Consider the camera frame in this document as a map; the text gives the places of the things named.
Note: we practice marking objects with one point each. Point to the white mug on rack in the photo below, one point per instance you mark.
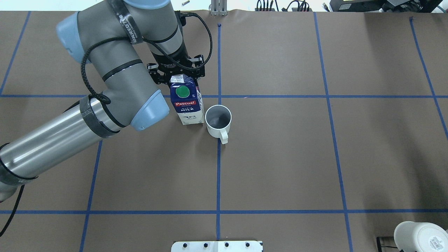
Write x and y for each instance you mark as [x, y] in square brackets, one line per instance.
[420, 237]

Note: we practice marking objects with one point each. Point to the black wire mug rack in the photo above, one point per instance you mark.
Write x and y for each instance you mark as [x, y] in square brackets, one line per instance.
[386, 244]

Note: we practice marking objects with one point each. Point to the aluminium frame post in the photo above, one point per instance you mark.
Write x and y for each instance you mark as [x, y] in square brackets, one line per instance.
[218, 8]

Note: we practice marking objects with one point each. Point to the black monitor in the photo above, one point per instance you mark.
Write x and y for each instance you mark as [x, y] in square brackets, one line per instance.
[393, 6]

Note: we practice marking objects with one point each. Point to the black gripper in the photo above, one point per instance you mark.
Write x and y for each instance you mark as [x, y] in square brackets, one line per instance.
[170, 63]

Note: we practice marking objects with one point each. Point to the white mug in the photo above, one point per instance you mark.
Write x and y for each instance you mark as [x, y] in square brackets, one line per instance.
[218, 120]
[420, 237]

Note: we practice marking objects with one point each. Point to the blue white milk carton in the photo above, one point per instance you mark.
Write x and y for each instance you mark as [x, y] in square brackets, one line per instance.
[186, 99]

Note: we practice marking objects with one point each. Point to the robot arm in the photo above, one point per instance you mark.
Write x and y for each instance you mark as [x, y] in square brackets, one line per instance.
[125, 49]

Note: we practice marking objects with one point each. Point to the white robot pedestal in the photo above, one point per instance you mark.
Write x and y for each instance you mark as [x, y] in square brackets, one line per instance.
[218, 246]

